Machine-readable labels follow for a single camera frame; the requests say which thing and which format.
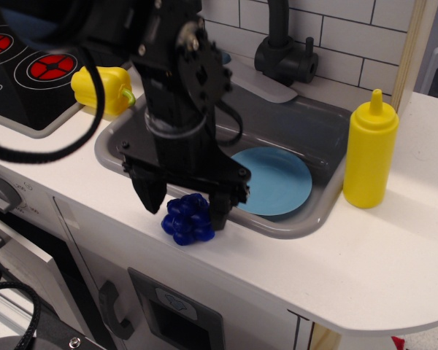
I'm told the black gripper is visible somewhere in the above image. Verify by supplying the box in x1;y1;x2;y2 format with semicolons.
117;128;251;230

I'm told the blue toy blueberries cluster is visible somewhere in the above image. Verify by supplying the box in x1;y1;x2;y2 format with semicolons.
161;193;215;246

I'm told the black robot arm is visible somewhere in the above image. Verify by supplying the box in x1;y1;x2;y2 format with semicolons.
0;1;250;230

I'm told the light blue plate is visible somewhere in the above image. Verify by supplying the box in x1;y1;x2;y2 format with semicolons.
232;147;312;216

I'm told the grey toy sink basin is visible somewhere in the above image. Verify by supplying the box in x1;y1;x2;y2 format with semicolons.
94;82;353;240

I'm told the grey dishwasher panel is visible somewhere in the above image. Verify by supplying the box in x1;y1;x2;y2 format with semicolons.
128;268;226;349

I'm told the yellow toy bell pepper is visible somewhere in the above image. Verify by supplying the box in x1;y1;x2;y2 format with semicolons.
71;66;136;116

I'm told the black toy faucet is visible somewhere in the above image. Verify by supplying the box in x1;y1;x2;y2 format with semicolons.
254;1;319;86

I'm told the white oven door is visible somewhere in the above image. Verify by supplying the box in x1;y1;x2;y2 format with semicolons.
0;221;68;317

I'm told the grey oven knob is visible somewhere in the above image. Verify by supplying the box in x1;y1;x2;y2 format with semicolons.
0;178;23;214

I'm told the black metal foreground base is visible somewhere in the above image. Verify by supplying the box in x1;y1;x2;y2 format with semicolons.
0;309;107;350

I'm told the black toy stovetop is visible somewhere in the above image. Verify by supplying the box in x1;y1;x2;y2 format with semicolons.
0;12;82;139

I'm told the yellow squeeze bottle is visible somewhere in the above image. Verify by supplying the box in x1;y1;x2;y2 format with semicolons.
342;89;399;209

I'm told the grey cabinet door handle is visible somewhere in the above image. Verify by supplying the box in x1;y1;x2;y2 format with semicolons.
98;280;135;341

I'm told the black braided foreground cable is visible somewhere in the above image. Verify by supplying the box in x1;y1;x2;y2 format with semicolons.
0;280;42;350

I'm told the light wooden side post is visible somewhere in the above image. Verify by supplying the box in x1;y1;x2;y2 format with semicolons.
391;0;438;117

